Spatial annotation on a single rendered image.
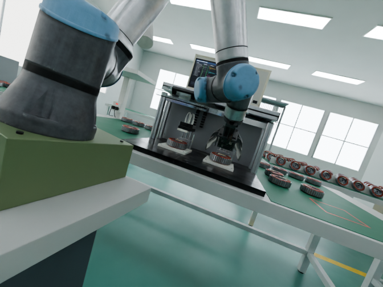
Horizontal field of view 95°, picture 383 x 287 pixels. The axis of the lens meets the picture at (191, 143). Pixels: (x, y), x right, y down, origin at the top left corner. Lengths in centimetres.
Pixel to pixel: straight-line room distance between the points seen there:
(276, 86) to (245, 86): 729
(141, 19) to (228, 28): 22
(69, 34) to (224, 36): 28
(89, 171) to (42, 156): 9
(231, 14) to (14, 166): 45
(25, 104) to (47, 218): 17
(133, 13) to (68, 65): 24
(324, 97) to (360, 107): 119
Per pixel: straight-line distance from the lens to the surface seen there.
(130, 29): 53
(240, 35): 44
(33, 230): 32
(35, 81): 37
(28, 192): 36
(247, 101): 60
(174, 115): 122
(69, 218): 34
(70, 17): 38
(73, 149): 36
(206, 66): 111
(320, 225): 77
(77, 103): 37
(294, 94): 779
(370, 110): 869
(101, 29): 38
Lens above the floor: 94
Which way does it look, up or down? 7 degrees down
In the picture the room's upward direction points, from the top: 17 degrees clockwise
